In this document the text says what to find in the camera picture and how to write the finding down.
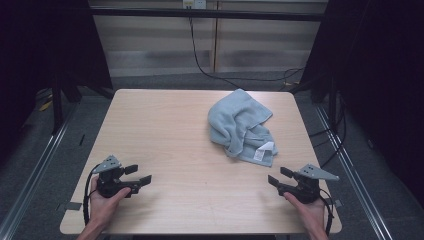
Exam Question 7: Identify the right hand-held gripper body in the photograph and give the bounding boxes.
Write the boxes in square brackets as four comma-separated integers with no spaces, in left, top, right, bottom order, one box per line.
[277,163,341,205]

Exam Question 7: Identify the grey tape piece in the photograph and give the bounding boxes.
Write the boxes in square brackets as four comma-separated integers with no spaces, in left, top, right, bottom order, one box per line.
[324,197,344,209]
[64,201,83,212]

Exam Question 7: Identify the light blue towel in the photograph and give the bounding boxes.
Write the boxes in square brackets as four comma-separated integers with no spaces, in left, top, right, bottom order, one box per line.
[207,88,279,168]

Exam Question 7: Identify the person's right hand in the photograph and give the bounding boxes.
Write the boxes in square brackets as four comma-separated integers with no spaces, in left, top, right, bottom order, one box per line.
[283,191,327,232]

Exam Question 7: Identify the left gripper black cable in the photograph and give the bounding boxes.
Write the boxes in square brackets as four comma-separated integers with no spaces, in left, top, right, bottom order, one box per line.
[82,163,102,227]

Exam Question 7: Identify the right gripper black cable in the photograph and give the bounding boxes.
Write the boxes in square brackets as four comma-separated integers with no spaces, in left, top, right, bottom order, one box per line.
[318,188,335,236]

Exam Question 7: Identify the black horizontal bar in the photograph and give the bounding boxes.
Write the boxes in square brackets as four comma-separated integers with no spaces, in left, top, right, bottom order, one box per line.
[89,7,327,23]

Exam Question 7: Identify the long black wall cable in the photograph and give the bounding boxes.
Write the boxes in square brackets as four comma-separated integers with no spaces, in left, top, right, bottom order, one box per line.
[188,16,306,91]

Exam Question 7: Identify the white power outlet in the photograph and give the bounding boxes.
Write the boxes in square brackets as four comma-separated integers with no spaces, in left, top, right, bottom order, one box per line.
[181,0,208,10]

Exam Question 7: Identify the black curtain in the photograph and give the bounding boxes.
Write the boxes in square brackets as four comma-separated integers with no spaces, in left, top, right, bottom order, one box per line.
[0,0,114,164]
[300,0,424,209]

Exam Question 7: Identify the person's left hand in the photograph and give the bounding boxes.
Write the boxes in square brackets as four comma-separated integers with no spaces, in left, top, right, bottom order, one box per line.
[89,175,132,228]

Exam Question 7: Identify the black floor cables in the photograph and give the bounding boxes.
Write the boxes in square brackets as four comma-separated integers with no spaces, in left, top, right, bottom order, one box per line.
[308,94,348,169]

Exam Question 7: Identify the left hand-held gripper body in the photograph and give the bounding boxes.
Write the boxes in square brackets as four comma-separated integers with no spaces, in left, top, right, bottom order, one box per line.
[92,154,141,199]

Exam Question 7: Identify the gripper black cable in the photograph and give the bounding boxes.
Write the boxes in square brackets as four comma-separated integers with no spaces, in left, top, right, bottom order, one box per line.
[82,163,102,227]
[318,188,335,236]

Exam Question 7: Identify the black stand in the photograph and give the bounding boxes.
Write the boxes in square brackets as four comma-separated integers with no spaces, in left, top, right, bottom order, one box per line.
[50,71,65,135]

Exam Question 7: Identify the metal floor rail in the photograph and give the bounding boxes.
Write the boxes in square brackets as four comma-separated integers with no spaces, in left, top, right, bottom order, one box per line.
[314,103,395,240]
[0,101,79,240]

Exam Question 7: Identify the yellow floor marker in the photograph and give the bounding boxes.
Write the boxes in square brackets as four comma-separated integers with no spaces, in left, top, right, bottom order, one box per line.
[38,99,54,112]

